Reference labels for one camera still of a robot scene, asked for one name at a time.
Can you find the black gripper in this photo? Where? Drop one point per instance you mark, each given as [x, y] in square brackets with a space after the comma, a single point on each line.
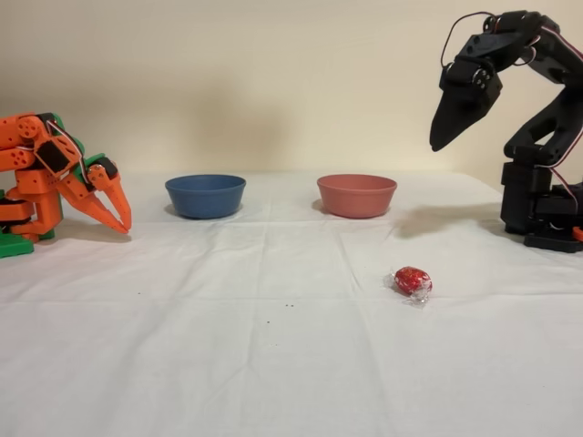
[474, 101]

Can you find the green and orange gripper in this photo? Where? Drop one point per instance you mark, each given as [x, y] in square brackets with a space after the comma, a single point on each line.
[89, 188]

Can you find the red candy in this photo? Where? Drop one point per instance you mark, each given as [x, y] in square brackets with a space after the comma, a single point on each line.
[410, 280]

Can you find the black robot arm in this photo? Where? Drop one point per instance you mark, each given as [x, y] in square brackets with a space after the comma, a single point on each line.
[560, 114]

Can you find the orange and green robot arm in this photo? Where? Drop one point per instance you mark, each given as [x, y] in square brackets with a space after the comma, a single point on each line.
[27, 182]

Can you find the blue bowl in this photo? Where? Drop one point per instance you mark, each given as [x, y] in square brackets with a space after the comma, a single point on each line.
[205, 200]

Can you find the red bowl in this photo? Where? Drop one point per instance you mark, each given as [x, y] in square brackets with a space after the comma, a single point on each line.
[357, 200]

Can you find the white tablecloth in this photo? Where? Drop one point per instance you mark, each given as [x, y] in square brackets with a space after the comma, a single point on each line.
[273, 341]

